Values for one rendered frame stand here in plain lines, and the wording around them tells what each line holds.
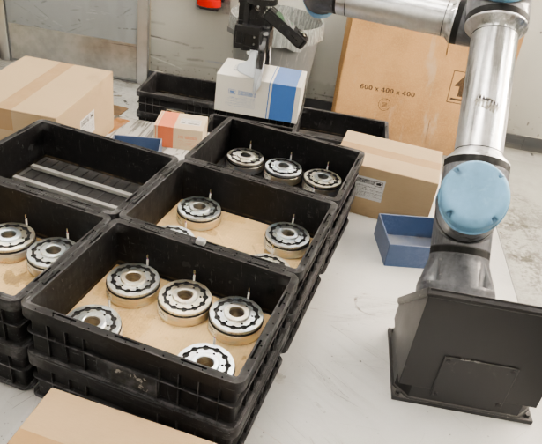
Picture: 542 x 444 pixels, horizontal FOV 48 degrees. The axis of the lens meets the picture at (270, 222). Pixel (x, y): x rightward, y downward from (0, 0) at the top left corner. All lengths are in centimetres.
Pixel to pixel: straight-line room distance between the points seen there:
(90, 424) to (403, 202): 112
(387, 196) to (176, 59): 282
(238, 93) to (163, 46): 293
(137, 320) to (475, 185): 65
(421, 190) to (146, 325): 92
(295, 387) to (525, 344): 44
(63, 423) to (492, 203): 76
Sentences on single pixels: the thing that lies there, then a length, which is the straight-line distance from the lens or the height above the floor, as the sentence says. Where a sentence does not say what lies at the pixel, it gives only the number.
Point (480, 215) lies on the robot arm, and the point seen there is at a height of 112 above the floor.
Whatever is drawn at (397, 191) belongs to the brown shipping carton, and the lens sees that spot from 176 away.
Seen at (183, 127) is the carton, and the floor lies 77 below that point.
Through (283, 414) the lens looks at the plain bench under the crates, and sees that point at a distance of 121.
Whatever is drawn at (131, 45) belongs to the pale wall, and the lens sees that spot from 441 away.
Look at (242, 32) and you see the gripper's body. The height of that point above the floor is 123.
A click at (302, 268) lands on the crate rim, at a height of 93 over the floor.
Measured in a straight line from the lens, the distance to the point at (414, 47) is 396.
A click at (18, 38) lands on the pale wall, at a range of 476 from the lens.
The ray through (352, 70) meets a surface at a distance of 395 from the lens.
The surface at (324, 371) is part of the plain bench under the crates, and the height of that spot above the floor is 70.
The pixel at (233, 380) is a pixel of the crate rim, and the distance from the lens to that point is 94.
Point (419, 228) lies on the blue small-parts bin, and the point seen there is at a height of 73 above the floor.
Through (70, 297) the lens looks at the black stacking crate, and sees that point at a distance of 119.
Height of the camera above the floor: 163
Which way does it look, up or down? 33 degrees down
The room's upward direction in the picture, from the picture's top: 8 degrees clockwise
